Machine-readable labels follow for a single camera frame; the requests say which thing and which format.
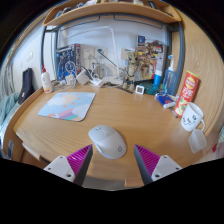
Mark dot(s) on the small white desk clock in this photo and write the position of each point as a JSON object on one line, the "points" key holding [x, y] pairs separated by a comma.
{"points": [[139, 89]]}

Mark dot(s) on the teal round tin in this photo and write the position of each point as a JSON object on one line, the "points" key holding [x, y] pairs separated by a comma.
{"points": [[152, 89]]}

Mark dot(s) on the pastel cloud print mouse pad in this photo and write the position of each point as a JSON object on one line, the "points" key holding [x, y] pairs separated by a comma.
{"points": [[66, 106]]}

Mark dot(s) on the red chips can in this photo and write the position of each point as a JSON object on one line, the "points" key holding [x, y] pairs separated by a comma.
{"points": [[187, 93]]}

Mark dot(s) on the colourful model kit box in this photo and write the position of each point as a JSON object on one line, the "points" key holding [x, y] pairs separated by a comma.
{"points": [[151, 55]]}

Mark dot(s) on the white desk lamp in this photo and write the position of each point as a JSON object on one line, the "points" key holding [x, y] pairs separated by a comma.
{"points": [[115, 50]]}

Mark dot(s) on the teal blanket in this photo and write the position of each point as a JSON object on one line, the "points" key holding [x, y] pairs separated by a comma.
{"points": [[6, 110]]}

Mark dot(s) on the white power strip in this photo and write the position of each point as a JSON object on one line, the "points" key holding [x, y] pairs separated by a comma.
{"points": [[97, 82]]}

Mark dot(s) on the clear plastic cup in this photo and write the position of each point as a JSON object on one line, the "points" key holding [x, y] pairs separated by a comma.
{"points": [[197, 141]]}

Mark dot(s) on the black bag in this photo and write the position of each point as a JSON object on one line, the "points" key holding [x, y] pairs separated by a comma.
{"points": [[26, 85]]}

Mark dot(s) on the white bottle with red cap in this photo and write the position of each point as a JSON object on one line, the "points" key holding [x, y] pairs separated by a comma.
{"points": [[46, 82]]}

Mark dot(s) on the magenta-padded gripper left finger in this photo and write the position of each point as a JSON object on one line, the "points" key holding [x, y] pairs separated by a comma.
{"points": [[60, 165]]}

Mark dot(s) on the clear glass jar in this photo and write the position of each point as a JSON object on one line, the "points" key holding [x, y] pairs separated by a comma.
{"points": [[96, 70]]}

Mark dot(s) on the wooden wall shelf unit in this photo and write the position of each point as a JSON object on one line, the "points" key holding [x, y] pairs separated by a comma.
{"points": [[110, 11]]}

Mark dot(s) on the white computer mouse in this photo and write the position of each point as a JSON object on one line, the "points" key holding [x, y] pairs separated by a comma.
{"points": [[107, 141]]}

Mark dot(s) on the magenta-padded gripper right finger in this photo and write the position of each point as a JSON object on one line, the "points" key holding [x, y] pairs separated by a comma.
{"points": [[165, 165]]}

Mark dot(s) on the blue robot model kit box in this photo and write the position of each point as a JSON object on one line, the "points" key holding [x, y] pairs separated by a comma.
{"points": [[66, 61]]}

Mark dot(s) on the blue tube with white cap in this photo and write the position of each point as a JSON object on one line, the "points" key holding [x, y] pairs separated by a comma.
{"points": [[157, 79]]}

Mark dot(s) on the blue snack packet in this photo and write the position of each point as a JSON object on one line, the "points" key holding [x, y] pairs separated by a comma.
{"points": [[165, 100]]}

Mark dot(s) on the white mug with face print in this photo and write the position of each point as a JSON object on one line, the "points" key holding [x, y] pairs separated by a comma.
{"points": [[190, 116]]}

